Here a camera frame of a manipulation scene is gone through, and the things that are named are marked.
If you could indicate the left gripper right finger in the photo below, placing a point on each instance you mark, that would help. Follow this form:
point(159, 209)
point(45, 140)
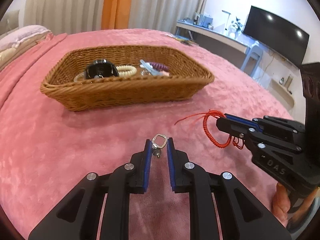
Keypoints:
point(220, 206)

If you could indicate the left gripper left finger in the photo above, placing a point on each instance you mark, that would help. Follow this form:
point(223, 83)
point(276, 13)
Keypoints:
point(98, 206)

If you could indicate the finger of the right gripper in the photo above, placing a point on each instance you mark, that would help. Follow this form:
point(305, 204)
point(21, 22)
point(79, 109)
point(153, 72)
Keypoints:
point(240, 135)
point(232, 123)

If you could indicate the blue plastic hair clip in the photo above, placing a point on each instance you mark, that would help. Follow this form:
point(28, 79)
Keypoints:
point(148, 69)

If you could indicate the black wrist watch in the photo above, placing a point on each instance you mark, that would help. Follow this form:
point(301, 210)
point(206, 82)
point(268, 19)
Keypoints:
point(100, 69)

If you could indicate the right hand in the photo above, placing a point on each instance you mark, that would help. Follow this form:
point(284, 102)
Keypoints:
point(281, 205)

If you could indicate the brown wicker basket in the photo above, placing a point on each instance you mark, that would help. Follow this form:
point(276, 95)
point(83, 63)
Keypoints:
point(186, 77)

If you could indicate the white desk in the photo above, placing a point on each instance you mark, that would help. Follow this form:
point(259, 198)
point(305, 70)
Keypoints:
point(230, 49)

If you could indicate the light blue chair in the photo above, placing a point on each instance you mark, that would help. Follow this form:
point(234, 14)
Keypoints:
point(253, 52)

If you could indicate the white plant vase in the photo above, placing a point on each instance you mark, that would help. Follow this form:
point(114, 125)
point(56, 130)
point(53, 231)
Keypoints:
point(237, 26)

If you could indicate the white desk lamp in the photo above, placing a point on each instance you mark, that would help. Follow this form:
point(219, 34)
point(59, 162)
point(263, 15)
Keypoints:
point(228, 16)

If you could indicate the small items on bed edge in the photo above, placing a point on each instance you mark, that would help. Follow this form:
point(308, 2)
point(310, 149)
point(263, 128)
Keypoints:
point(183, 40)

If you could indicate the black television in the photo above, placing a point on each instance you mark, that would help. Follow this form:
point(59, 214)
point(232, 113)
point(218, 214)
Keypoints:
point(278, 34)

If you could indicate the orange curtain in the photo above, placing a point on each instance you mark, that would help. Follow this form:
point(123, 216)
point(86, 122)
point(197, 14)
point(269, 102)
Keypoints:
point(115, 14)

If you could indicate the beige quilt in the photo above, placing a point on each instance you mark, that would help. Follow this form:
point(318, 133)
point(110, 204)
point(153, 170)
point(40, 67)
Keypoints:
point(10, 54)

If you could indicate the lilac pillow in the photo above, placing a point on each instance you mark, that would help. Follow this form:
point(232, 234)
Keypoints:
point(14, 39)

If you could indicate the grey curtain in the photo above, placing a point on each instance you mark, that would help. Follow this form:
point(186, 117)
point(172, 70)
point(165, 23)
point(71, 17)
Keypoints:
point(75, 16)

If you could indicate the beige bed headboard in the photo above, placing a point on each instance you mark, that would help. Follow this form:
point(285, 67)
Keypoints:
point(10, 21)

